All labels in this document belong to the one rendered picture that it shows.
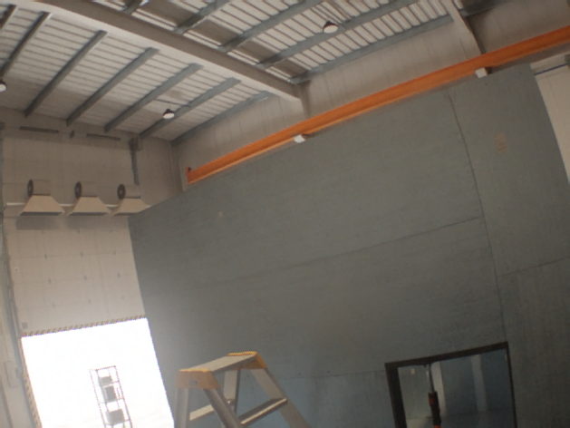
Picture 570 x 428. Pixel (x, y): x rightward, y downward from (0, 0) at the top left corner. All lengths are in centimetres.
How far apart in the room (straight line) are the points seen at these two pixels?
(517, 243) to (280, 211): 114
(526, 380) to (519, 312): 30
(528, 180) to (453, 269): 49
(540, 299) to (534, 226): 29
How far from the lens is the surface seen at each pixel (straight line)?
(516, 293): 186
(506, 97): 190
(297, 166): 220
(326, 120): 1152
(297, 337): 226
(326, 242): 211
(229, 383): 203
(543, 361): 193
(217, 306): 256
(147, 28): 918
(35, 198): 1105
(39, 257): 1156
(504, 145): 186
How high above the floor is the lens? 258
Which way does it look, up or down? 8 degrees up
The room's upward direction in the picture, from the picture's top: 12 degrees counter-clockwise
